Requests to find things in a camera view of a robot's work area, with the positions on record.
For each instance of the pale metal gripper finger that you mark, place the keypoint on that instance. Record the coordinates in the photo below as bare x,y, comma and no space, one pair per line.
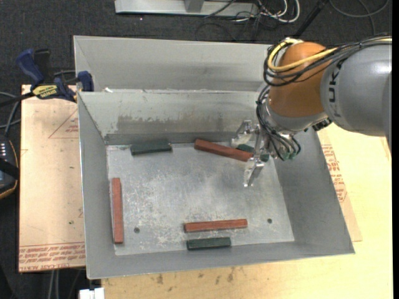
244,132
253,171

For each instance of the red-brown flat block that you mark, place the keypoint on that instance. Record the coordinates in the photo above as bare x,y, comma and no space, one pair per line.
215,225
117,210
218,149

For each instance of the grey metal bin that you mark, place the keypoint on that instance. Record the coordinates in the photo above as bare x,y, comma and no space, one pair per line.
187,192

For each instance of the brown cardboard board, red print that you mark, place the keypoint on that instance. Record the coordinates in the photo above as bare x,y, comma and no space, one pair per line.
50,182

